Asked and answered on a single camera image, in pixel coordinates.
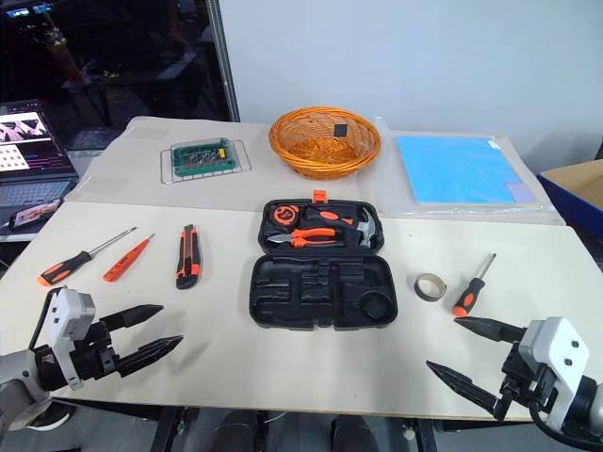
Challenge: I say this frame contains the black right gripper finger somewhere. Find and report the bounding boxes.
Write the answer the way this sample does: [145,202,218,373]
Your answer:
[425,360,509,421]
[453,315,527,345]

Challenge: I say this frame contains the orange black utility knife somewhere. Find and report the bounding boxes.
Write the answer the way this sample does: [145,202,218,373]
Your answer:
[174,224,204,290]

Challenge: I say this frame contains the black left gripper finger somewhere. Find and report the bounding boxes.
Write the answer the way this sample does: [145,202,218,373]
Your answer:
[100,304,165,331]
[114,334,185,379]

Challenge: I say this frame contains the orange black claw hammer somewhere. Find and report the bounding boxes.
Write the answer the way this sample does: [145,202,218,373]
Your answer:
[301,205,377,249]

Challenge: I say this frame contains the orange handled pliers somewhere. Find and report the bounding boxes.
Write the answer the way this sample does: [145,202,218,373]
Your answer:
[267,227,344,250]

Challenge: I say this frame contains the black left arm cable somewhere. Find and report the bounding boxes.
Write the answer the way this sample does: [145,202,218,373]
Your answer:
[26,289,54,350]

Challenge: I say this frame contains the green circuit board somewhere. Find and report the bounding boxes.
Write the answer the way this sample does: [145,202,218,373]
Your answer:
[170,137,237,182]
[159,139,253,186]

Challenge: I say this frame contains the orange black tape measure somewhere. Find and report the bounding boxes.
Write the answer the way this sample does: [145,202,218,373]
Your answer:
[272,204,303,228]

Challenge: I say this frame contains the grey metal pole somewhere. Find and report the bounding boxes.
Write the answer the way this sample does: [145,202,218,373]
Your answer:
[205,0,242,123]

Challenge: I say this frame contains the long orange black screwdriver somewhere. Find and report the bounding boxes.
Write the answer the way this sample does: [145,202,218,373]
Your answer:
[37,226,139,287]

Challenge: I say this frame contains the grey tape roll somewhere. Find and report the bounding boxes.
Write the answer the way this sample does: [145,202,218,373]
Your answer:
[415,272,448,303]

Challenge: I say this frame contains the open laptop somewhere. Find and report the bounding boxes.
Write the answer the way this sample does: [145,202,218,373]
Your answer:
[0,99,80,209]

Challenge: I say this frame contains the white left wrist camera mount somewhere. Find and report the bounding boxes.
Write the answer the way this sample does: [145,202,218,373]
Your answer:
[35,286,98,392]

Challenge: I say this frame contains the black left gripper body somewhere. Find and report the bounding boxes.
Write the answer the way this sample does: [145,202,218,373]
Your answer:
[73,319,120,382]

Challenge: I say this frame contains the blue board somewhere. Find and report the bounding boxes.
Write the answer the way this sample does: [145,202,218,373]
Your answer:
[392,135,534,206]

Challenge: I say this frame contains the black white shoe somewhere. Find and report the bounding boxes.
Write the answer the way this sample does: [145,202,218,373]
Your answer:
[26,401,73,432]

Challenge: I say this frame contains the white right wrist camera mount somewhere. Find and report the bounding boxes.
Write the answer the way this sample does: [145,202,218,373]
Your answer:
[517,316,593,425]

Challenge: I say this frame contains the smartphone with lit screen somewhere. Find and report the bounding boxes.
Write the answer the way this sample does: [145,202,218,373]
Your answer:
[8,198,64,233]

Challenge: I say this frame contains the short orange black screwdriver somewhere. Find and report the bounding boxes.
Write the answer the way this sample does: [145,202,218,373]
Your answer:
[451,252,497,317]

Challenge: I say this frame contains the black table frame bar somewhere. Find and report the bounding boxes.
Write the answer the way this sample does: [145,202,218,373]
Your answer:
[401,418,438,452]
[149,405,200,452]

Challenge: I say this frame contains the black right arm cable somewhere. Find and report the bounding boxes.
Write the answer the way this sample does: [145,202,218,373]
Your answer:
[528,402,603,449]

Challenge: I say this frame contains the orange voltage tester pen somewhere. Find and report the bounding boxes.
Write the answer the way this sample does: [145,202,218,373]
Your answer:
[102,233,156,283]

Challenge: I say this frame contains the blue cardboard box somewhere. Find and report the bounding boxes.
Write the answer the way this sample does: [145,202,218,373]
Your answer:
[535,158,603,251]

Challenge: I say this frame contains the orange wicker basket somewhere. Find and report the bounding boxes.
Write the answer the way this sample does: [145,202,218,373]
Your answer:
[268,105,383,181]

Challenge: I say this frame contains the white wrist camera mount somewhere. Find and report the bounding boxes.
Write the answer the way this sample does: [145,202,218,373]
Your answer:
[35,286,98,392]
[517,316,593,425]

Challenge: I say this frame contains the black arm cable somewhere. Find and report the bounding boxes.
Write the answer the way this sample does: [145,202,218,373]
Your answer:
[26,289,54,350]
[528,402,603,449]

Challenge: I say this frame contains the black plastic tool case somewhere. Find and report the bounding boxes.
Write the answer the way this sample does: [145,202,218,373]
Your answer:
[248,189,399,331]

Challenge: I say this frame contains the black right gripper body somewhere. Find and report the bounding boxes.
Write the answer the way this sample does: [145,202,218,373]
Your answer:
[494,342,562,421]

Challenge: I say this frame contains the clear plastic sleeve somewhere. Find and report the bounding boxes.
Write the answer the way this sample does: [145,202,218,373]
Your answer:
[375,114,567,220]

